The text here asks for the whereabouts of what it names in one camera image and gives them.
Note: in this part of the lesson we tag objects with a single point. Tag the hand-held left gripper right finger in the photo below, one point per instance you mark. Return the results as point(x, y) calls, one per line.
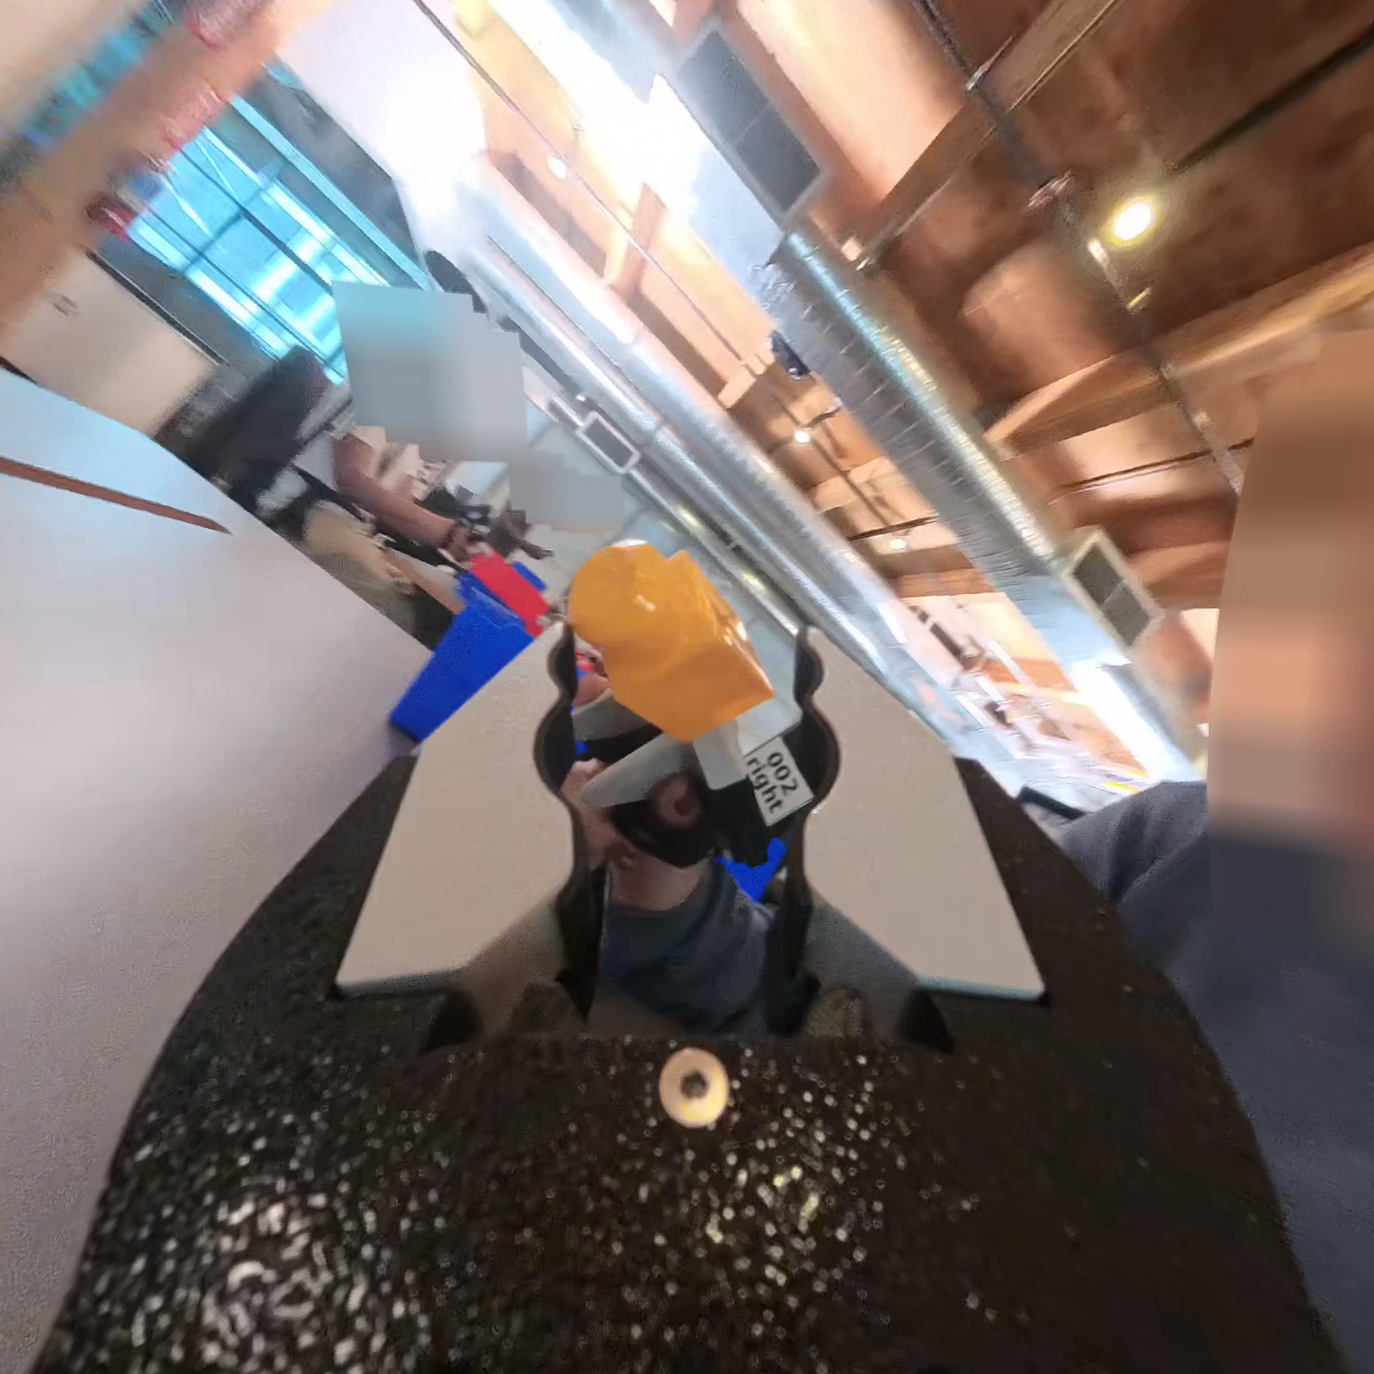
point(914, 858)

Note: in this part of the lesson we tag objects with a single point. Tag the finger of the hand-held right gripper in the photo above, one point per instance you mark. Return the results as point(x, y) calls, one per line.
point(731, 741)
point(634, 778)

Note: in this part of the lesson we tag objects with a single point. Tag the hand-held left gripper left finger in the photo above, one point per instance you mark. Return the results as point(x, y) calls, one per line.
point(462, 847)

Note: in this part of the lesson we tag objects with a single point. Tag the orange toy brick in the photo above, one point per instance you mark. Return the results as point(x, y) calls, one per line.
point(667, 644)

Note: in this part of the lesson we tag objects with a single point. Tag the large blue storage bin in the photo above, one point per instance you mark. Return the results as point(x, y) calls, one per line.
point(462, 665)

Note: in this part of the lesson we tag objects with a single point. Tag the person's right forearm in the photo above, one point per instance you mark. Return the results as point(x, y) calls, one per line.
point(677, 955)

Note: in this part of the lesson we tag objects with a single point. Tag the person's right hand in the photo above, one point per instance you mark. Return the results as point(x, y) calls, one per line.
point(683, 799)

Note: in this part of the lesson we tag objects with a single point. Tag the small red parts bin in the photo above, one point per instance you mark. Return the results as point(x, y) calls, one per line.
point(508, 585)

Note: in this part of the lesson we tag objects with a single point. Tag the black office chair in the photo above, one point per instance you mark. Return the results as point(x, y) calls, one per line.
point(264, 428)

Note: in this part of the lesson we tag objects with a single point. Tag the white recycling cabinet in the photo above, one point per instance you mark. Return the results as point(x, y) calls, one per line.
point(107, 332)

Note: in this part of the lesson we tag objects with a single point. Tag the ceiling spot light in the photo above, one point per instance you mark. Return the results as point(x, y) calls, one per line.
point(1133, 219)

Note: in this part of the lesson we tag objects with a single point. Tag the silver ventilation duct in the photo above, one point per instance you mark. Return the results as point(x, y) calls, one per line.
point(688, 449)
point(924, 428)

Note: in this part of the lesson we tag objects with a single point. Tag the white duct end grille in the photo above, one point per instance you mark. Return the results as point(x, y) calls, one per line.
point(1117, 587)

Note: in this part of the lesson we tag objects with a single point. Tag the ceiling security camera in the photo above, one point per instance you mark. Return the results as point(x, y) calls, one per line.
point(793, 353)

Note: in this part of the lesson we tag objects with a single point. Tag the black duct grille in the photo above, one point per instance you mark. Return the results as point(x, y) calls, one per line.
point(752, 117)

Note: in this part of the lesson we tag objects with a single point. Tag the wooden support post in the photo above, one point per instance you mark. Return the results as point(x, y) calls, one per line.
point(65, 193)

